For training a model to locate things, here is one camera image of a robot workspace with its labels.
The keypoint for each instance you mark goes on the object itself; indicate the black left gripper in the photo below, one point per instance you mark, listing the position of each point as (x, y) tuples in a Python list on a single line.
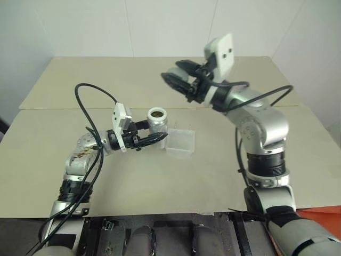
[(131, 138)]

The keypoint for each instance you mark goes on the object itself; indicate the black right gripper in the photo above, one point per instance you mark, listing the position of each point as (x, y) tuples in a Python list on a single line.
[(203, 85)]

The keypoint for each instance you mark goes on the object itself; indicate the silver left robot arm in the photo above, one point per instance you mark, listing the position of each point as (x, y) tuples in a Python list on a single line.
[(80, 165)]

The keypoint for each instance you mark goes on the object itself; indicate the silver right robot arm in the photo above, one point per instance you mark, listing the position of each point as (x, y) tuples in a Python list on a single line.
[(266, 125)]

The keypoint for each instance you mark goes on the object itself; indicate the clear plastic container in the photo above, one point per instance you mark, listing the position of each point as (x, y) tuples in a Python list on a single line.
[(181, 146)]

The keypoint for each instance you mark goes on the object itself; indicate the small metal connector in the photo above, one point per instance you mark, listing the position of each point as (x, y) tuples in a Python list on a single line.
[(108, 225)]

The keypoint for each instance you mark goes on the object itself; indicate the grey rounded shape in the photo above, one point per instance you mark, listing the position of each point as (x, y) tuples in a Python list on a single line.
[(142, 241)]

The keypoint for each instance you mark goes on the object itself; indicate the orange red floor mat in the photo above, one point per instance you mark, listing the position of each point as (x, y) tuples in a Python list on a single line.
[(322, 213)]

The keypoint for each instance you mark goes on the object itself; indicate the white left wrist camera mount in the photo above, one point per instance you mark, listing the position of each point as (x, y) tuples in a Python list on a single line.
[(118, 117)]

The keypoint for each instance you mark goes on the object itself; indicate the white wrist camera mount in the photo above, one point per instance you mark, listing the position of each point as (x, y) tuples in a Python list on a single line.
[(225, 61), (118, 117)]

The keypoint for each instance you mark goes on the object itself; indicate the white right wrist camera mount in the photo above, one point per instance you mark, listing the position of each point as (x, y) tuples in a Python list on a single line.
[(225, 61)]

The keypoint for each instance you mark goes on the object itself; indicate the black table frame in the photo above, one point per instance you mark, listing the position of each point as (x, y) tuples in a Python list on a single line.
[(242, 234)]

